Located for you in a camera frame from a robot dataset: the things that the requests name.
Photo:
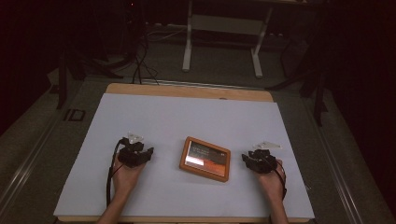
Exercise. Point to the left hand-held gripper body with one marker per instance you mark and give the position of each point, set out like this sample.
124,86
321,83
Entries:
132,157

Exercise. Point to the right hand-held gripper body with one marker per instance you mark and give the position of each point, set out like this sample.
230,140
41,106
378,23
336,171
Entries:
264,161

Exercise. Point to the wooden photo frame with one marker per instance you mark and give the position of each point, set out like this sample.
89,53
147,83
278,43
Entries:
205,159

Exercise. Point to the person's left hand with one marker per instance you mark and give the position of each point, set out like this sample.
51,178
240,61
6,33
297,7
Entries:
126,179

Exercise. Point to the person's right hand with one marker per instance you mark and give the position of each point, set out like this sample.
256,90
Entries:
271,183

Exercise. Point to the white paper sheet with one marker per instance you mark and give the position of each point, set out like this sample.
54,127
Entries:
193,115

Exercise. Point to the black metal stand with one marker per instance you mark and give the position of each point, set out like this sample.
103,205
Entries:
319,93
62,81

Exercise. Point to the white power strip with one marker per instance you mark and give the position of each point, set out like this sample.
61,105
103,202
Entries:
168,26

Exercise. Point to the aluminium rail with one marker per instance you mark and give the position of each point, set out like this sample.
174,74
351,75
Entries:
202,84
21,177
339,174

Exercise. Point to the white metal desk frame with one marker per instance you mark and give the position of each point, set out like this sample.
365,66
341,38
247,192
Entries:
224,25

